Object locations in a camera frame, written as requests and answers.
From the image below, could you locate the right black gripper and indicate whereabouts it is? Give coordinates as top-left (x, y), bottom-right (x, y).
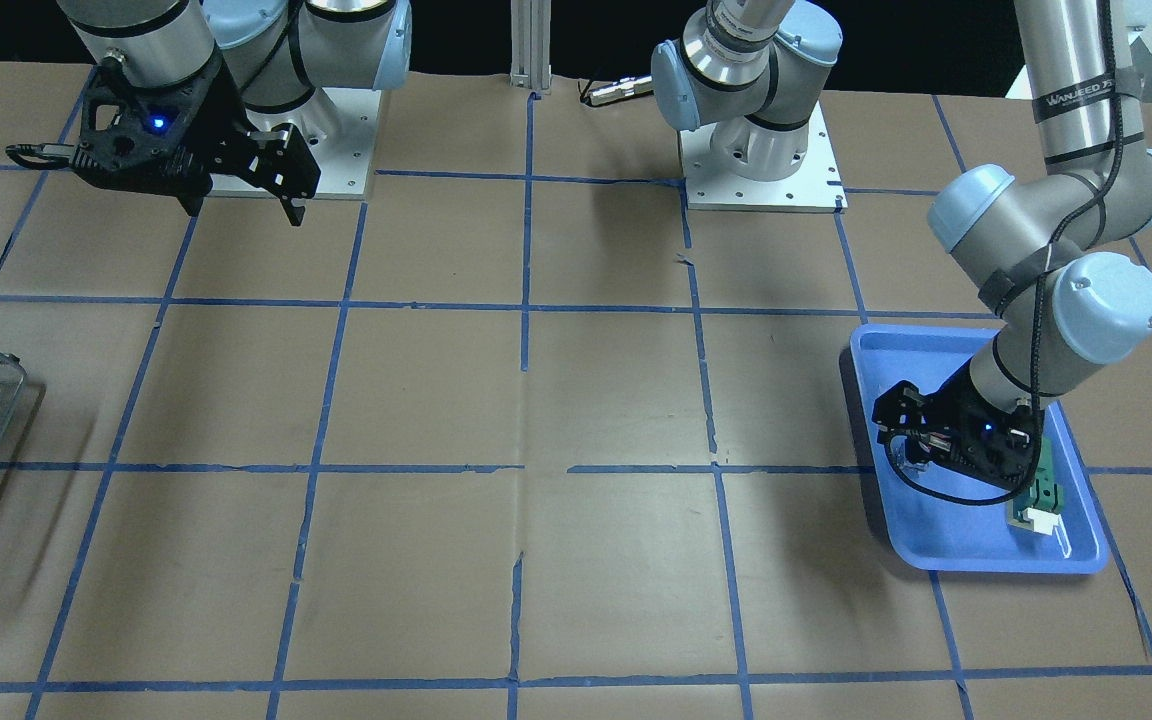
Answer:
top-left (69, 55), bottom-right (321, 227)

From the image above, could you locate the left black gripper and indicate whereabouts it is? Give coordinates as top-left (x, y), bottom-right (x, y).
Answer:
top-left (872, 365), bottom-right (1043, 493)

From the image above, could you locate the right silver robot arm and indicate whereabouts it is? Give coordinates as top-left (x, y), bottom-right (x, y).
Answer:
top-left (35, 1), bottom-right (414, 225)

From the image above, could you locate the blue plastic tray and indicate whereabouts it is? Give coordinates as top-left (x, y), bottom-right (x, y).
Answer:
top-left (850, 324), bottom-right (1111, 574)

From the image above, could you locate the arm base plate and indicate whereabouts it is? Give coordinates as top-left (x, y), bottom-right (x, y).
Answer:
top-left (247, 88), bottom-right (385, 200)
top-left (679, 104), bottom-right (849, 213)

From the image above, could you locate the aluminium frame post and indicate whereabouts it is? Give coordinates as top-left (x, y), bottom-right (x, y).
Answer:
top-left (509, 0), bottom-right (552, 94)

